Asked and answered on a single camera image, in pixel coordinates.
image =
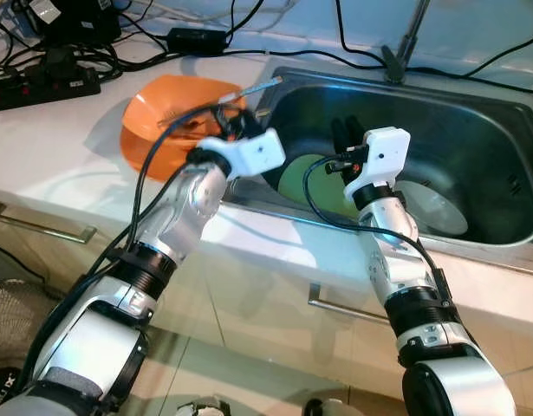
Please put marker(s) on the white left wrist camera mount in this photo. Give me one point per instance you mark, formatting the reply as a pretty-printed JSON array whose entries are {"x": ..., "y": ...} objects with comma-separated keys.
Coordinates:
[{"x": 249, "y": 153}]

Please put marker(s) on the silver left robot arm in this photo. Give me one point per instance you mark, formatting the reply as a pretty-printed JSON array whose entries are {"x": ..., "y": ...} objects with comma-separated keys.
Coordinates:
[{"x": 184, "y": 212}]

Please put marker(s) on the black power strip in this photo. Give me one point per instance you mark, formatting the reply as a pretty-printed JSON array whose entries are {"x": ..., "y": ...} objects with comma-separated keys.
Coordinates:
[{"x": 41, "y": 88}]

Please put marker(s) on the black power adapter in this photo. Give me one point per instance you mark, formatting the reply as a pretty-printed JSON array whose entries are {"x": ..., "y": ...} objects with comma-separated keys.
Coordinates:
[{"x": 197, "y": 40}]

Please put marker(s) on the black floor fan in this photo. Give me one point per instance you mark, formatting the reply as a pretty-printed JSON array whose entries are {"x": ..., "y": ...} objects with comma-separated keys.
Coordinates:
[{"x": 10, "y": 321}]

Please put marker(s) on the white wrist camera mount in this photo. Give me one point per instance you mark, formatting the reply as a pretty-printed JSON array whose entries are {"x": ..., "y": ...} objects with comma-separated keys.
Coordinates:
[
  {"x": 249, "y": 153},
  {"x": 380, "y": 160}
]

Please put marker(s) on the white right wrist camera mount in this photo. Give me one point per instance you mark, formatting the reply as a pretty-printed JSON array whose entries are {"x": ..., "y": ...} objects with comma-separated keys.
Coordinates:
[{"x": 380, "y": 160}]

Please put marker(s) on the orange plastic bowl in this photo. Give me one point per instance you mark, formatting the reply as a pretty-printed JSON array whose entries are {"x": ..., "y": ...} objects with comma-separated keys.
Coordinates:
[{"x": 175, "y": 97}]

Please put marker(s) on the white ribbed bowl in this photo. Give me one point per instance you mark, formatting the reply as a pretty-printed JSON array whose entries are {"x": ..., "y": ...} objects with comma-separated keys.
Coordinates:
[{"x": 439, "y": 212}]

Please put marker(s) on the black electronics box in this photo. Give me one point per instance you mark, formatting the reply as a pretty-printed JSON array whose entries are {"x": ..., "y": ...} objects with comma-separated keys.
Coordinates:
[{"x": 71, "y": 19}]

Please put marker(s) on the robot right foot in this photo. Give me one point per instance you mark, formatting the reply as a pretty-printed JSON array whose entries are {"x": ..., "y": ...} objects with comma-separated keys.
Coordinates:
[{"x": 331, "y": 406}]

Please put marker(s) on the stainless steel sink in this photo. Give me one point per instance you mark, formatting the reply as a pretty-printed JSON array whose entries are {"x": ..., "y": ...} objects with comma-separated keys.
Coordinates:
[{"x": 474, "y": 147}]

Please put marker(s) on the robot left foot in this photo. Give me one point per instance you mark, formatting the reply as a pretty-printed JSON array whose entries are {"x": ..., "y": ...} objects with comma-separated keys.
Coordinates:
[{"x": 201, "y": 406}]

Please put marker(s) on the dark metal faucet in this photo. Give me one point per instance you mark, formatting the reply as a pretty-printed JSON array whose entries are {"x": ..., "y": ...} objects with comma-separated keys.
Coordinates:
[{"x": 394, "y": 62}]

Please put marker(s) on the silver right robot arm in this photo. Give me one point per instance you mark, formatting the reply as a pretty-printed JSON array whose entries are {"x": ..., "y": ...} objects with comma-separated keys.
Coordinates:
[{"x": 396, "y": 234}]

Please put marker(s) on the green plate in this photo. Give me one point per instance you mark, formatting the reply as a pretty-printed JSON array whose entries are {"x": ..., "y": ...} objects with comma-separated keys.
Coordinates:
[{"x": 292, "y": 186}]

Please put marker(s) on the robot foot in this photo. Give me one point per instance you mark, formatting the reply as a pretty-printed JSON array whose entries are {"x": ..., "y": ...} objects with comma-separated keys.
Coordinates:
[
  {"x": 201, "y": 406},
  {"x": 331, "y": 406}
]

